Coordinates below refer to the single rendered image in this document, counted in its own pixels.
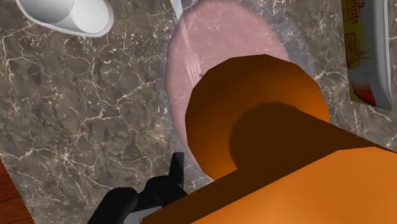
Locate white cup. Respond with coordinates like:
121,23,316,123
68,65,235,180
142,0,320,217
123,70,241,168
15,0,115,39

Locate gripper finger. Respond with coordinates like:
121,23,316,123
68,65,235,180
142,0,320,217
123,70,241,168
87,151,189,224

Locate pink plate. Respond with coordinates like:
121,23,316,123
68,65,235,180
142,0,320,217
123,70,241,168
164,0,291,183

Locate grey and yellow box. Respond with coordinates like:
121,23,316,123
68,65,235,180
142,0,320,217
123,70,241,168
340,0,394,112

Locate orange round-headed tool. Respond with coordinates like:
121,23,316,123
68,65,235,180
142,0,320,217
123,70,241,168
141,53,397,224

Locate white fork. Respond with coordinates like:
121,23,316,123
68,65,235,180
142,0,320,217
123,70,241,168
169,0,204,90

